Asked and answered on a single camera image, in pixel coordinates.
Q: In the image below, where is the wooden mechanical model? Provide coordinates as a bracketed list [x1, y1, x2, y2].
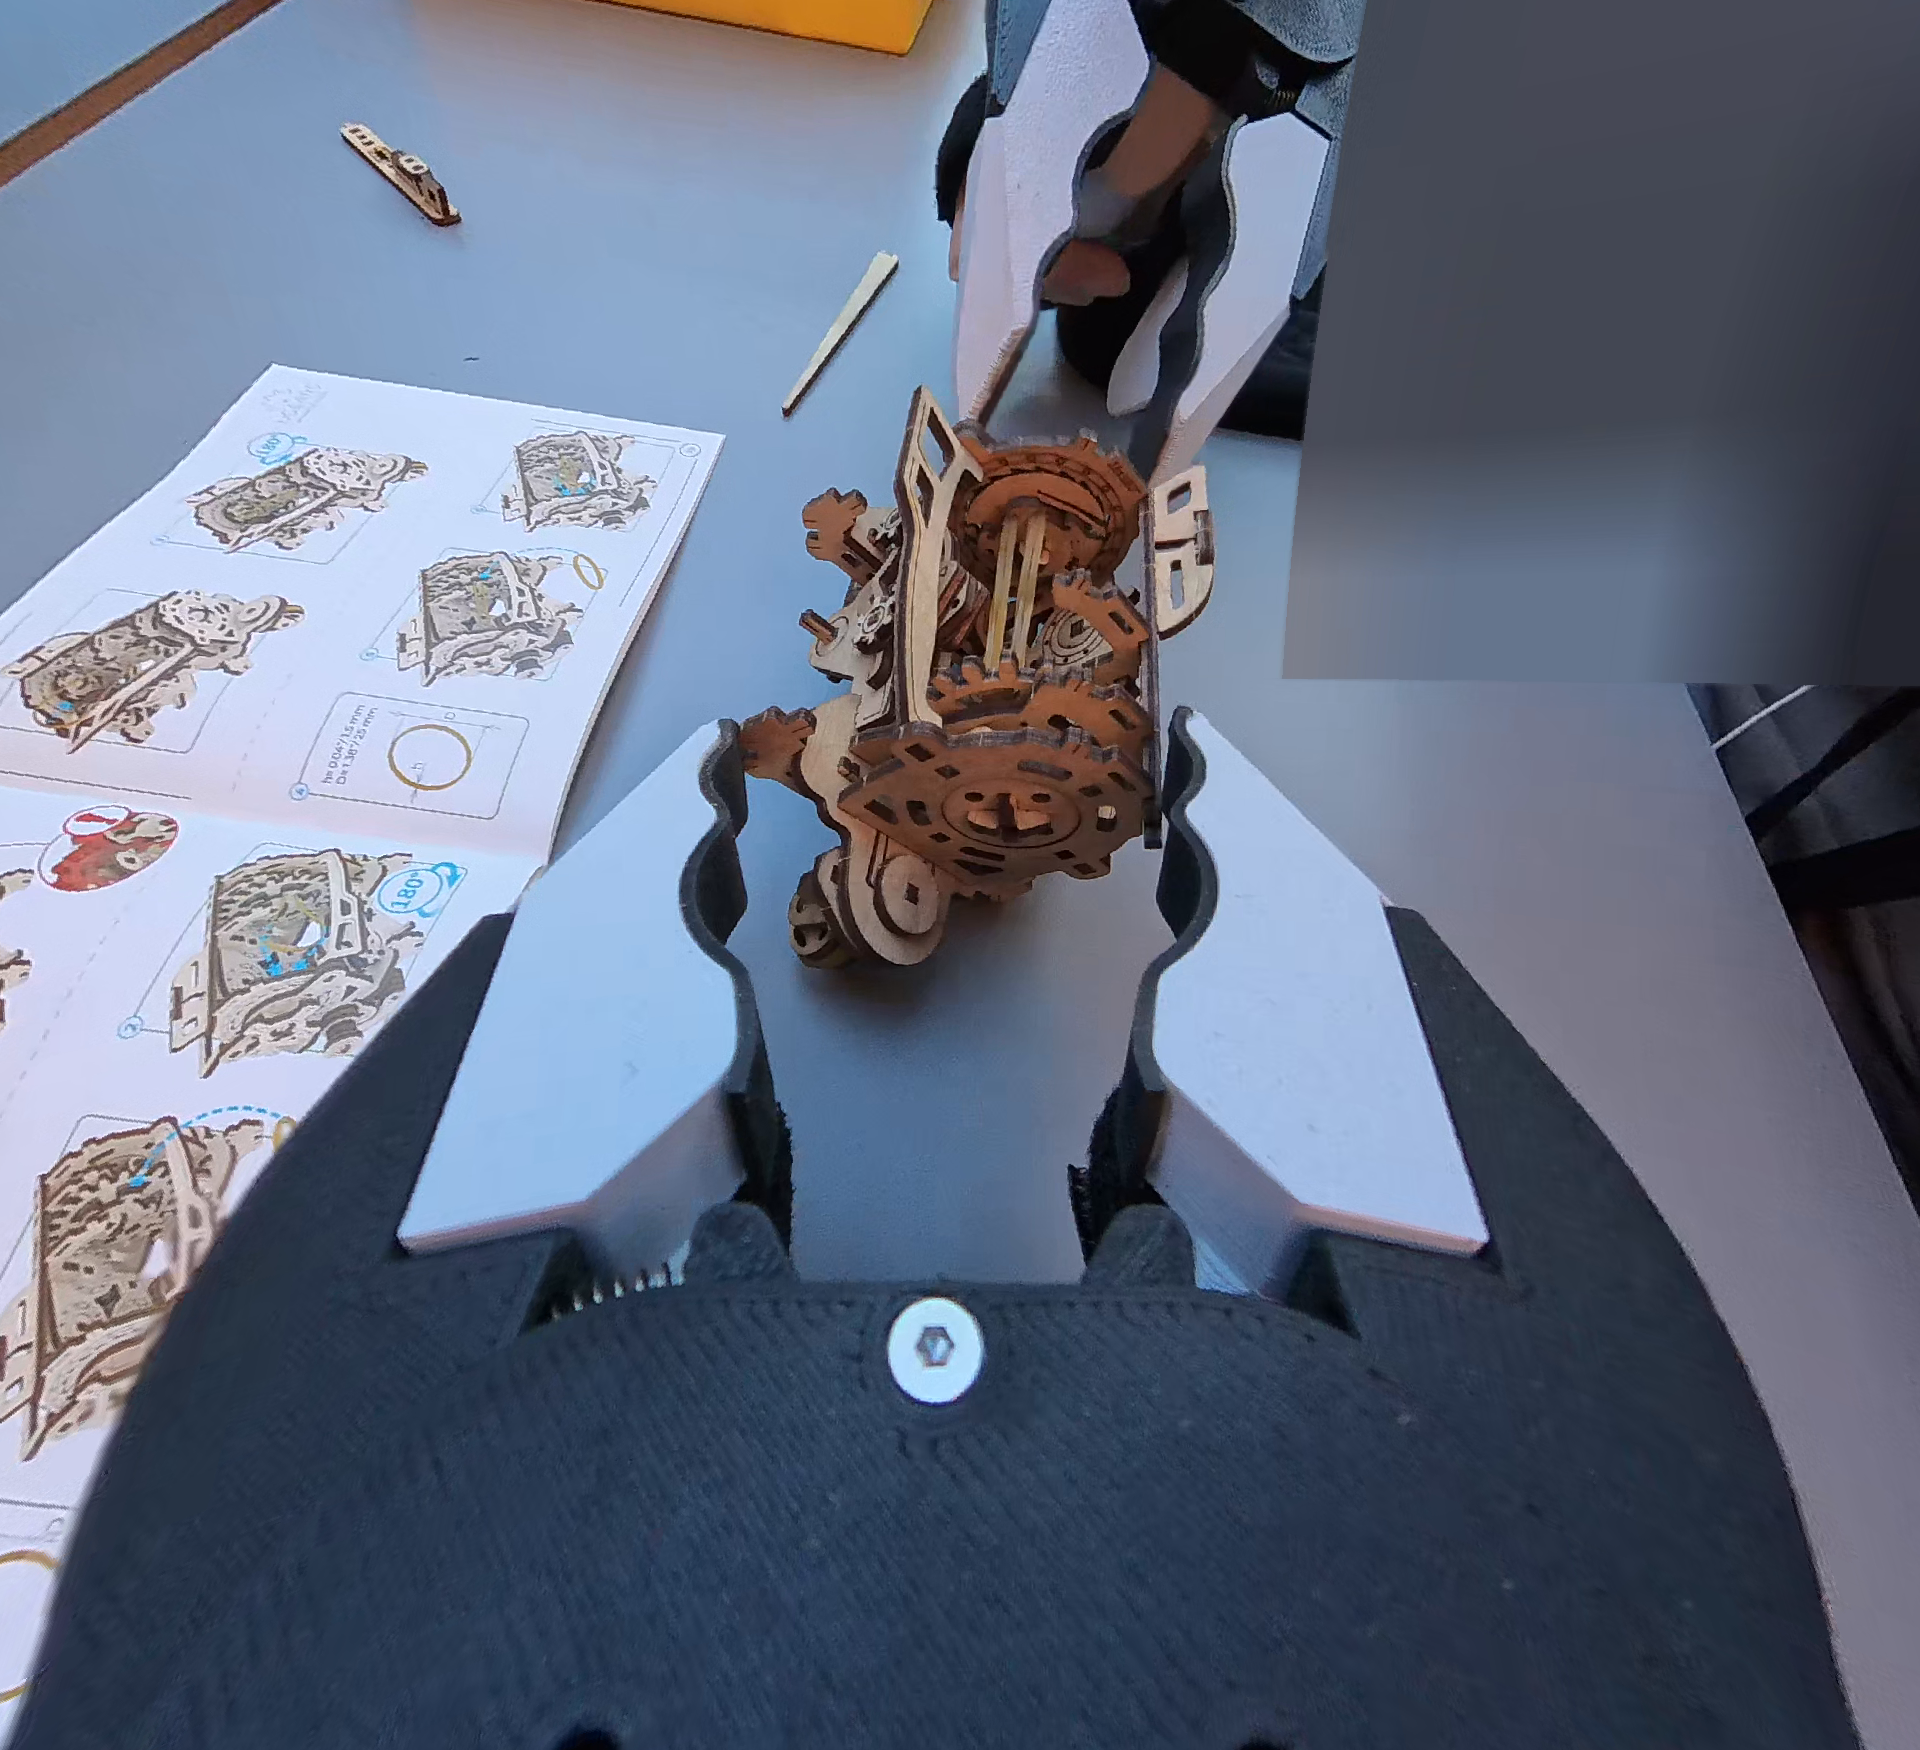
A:
[742, 386, 1217, 981]

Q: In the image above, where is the brown wooden strip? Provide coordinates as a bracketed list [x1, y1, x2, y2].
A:
[0, 0, 386, 190]

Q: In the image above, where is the small dark wooden strip part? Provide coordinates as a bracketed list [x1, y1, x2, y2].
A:
[338, 121, 463, 231]

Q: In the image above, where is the thin wooden wedge stick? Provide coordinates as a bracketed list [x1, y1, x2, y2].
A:
[781, 251, 902, 418]

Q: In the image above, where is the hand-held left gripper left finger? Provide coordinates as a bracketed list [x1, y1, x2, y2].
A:
[394, 719, 782, 1294]

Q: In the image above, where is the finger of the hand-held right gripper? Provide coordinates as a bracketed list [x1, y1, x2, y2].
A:
[1109, 114, 1338, 491]
[948, 0, 1154, 429]

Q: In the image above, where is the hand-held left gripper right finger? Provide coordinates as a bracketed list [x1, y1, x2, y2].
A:
[1126, 710, 1494, 1303]

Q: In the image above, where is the black strap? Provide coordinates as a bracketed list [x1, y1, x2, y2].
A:
[1741, 692, 1920, 912]

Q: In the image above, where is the white instruction booklet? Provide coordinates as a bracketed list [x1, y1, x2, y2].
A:
[0, 363, 725, 1744]

